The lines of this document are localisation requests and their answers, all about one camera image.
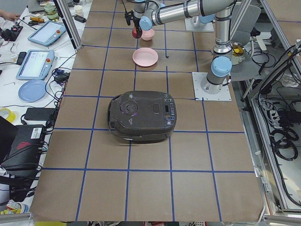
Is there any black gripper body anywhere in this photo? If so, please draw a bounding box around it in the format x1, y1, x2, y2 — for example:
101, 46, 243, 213
133, 16, 141, 30

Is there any red apple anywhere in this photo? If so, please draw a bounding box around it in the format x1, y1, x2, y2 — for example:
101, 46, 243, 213
132, 27, 143, 39

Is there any pink bowl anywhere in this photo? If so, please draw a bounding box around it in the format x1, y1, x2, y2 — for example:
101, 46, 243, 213
141, 29, 155, 41

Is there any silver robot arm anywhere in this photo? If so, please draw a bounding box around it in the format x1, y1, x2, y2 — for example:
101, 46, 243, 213
191, 14, 215, 27
125, 0, 236, 94

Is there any pink plate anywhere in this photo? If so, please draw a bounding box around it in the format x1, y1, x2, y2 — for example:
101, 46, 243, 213
132, 48, 158, 67

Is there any steel bowl on chair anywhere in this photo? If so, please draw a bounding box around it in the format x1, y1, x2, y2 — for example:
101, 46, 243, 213
231, 42, 245, 65

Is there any light blue plate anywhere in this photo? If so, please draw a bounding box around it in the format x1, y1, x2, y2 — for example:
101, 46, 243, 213
18, 80, 46, 103

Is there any blue teach pendant far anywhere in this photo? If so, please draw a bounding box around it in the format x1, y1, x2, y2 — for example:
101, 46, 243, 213
27, 21, 66, 47

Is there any blue teach pendant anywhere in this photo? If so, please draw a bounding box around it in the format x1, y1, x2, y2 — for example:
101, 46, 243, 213
27, 21, 66, 47
16, 49, 55, 81

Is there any dark grey rice cooker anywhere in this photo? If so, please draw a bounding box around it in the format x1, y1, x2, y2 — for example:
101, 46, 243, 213
107, 90, 177, 142

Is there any blue teach pendant near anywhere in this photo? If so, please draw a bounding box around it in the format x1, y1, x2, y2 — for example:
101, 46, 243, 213
16, 49, 55, 81

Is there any grey office chair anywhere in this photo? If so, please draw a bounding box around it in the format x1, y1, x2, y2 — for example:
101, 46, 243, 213
230, 4, 261, 81

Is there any black power adapter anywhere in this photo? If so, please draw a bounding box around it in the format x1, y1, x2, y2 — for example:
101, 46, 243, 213
21, 107, 55, 124

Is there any yellow tape roll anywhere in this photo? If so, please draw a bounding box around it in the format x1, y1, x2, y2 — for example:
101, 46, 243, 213
0, 108, 16, 123

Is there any black laptop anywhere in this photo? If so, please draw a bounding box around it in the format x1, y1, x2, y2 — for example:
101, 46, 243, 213
0, 117, 45, 177

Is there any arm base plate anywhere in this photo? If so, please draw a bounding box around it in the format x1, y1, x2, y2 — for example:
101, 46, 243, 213
184, 18, 214, 33
192, 72, 231, 101

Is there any aluminium frame post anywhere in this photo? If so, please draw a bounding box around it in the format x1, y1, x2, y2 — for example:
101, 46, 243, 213
54, 0, 82, 50

